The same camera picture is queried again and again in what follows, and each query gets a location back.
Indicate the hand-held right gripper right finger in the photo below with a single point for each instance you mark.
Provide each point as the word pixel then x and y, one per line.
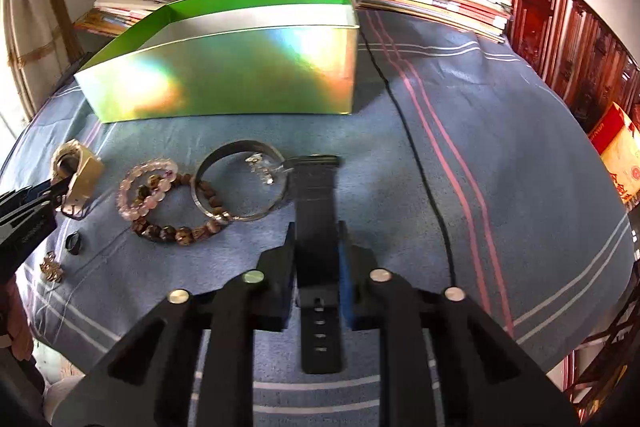
pixel 345 277

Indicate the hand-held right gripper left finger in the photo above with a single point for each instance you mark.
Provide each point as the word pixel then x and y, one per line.
pixel 282 272

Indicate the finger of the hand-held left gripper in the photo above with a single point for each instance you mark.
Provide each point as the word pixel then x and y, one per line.
pixel 35 193
pixel 25 232

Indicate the small gold brooch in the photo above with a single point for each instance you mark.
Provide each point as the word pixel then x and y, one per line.
pixel 52 268

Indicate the gold wristwatch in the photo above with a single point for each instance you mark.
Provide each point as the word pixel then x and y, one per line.
pixel 85 177

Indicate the silver crystal charm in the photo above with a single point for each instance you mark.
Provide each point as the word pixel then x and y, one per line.
pixel 260 164

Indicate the silver bangle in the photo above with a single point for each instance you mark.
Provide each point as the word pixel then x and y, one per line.
pixel 240 146

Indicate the green holographic box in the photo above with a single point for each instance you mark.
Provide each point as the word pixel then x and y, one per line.
pixel 225 72

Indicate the person's left hand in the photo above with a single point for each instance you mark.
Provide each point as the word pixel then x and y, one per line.
pixel 15 322

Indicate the beige curtain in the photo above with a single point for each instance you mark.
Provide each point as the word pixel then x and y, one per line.
pixel 30 32

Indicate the blue striped blanket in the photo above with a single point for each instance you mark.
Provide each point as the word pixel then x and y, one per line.
pixel 500 157

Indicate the small stack of books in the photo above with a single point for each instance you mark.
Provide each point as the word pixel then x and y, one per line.
pixel 125 7

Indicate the yellow and red box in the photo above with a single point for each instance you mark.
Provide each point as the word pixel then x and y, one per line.
pixel 620 152

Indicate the red wooden headboard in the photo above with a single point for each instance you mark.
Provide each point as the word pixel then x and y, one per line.
pixel 550 17

